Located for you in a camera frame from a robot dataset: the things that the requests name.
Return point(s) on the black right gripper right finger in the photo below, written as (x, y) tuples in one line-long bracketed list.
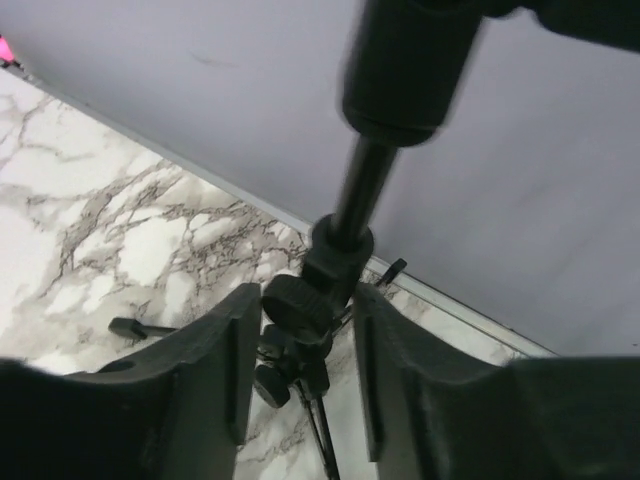
[(432, 411)]

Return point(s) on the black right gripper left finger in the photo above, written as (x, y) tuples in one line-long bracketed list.
[(177, 409)]

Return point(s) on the black tripod shock-mount stand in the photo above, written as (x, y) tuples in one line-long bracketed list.
[(404, 66)]

